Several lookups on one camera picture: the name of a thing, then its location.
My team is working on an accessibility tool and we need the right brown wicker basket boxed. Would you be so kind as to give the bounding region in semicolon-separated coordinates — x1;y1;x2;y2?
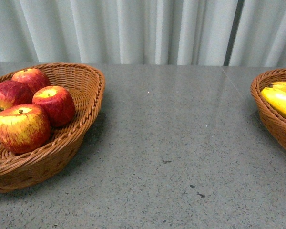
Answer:
250;68;286;150

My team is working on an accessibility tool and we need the brown wicker basket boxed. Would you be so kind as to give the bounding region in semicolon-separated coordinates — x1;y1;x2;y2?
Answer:
0;62;105;193
250;68;286;150

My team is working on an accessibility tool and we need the left brown wicker basket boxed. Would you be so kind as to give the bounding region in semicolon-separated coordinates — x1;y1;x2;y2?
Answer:
0;62;105;193

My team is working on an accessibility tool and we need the yellow banana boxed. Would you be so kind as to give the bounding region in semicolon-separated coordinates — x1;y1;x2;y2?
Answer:
261;87;286;119
269;82;286;93

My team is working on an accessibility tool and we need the red yellow apple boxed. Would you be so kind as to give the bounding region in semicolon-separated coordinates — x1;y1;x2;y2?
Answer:
0;104;51;154
0;80;33;112

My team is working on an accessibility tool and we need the white pleated curtain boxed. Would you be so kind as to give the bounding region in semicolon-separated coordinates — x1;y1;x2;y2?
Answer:
0;0;286;67

